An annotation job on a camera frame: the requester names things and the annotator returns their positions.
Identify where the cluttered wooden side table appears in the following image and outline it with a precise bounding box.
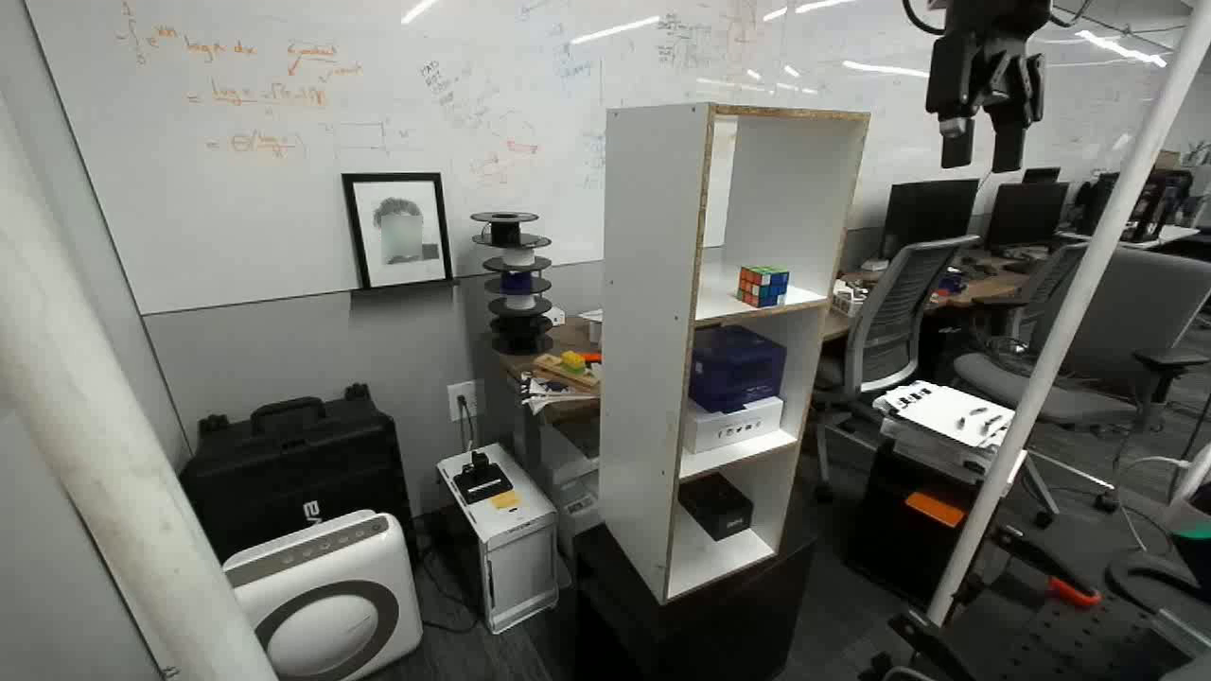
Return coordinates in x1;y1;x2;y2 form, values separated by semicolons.
483;315;604;425

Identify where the black framed portrait picture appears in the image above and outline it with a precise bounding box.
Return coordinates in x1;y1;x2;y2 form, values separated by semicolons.
339;170;457;296

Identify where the white perforated panel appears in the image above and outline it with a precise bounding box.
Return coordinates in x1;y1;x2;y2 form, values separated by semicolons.
869;377;1019;455

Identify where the white air purifier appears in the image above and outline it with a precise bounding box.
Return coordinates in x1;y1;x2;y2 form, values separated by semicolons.
219;508;427;681

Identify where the black stand under shelf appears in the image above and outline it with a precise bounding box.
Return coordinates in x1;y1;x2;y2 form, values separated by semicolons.
571;523;817;681

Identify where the thin white pole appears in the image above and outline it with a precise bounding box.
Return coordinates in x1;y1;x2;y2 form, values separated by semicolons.
923;0;1211;629

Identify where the white wall outlet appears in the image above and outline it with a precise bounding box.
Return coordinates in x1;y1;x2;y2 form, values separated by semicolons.
442;377;480;425

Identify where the small black box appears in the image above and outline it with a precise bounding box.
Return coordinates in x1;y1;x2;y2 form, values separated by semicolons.
677;468;756;543

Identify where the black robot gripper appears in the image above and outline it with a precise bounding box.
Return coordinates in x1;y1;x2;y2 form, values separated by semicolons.
923;0;1053;176

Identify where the large black computer monitor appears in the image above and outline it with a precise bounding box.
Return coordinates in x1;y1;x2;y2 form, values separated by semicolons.
876;175;985;262

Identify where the tall white wooden shelf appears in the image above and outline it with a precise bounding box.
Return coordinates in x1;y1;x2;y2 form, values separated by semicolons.
595;102;875;606

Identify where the black crate with orange label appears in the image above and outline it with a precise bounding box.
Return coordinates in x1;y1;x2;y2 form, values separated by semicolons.
853;431;1012;596

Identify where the flat white box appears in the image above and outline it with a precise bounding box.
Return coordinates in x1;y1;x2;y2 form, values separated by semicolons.
679;395;785;459

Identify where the grey mesh office chair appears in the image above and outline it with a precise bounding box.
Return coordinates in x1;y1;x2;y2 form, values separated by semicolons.
809;231;985;487

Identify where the black device with cable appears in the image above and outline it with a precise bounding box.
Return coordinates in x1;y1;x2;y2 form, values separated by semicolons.
448;445;519;508

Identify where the grey padded office chair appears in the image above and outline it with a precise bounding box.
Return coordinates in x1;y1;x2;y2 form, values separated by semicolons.
951;238;1211;532

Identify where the smaller black computer monitor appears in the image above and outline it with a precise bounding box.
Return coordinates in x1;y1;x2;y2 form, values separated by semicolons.
985;176;1070;253

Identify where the stack of filament spools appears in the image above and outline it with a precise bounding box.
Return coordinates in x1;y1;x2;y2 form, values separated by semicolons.
469;208;560;359

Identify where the multicoloured rubix cube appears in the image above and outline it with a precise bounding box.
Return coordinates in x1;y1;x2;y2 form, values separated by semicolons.
732;262;793;309

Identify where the thick white pole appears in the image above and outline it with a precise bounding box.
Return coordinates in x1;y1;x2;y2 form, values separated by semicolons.
0;97;278;681

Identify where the orange handled tool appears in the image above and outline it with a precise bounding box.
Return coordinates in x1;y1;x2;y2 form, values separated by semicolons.
988;523;1103;616

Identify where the blue plastic box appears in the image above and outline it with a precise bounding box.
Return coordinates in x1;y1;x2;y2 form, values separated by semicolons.
689;323;790;416

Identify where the large wall whiteboard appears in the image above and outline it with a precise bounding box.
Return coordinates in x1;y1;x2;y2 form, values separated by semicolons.
22;0;1194;319

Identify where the black hard carrying case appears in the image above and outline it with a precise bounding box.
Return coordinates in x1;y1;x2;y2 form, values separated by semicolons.
177;382;414;565

